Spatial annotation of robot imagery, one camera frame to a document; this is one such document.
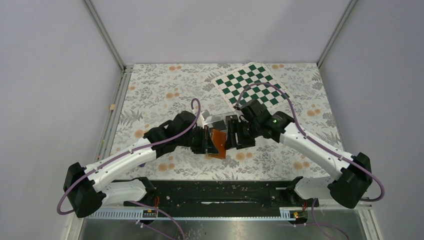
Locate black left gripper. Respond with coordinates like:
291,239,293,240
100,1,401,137
178,125,219,155

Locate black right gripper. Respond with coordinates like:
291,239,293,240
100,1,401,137
224,118,262,150

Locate brown leather card holder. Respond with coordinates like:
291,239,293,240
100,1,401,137
207,129,227,160

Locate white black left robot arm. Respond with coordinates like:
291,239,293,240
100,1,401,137
56,110,204,218

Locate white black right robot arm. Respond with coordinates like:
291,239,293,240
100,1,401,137
225,100,373,209

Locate clear acrylic card box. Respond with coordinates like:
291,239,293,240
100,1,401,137
200,110,241,133

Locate green white checkered mat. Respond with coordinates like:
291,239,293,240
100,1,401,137
211,62,291,109

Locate floral patterned table cloth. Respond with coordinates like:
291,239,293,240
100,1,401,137
107,62,351,182

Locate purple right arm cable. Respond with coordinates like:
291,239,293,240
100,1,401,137
234,82,386,203

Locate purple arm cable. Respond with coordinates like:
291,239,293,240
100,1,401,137
234,82,386,203
56,97,202,216

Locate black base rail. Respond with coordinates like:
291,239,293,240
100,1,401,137
139,177,320,218

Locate white slotted cable duct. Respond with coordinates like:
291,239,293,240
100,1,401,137
89,206,301,221

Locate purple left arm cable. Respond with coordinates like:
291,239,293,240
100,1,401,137
56,97,202,216

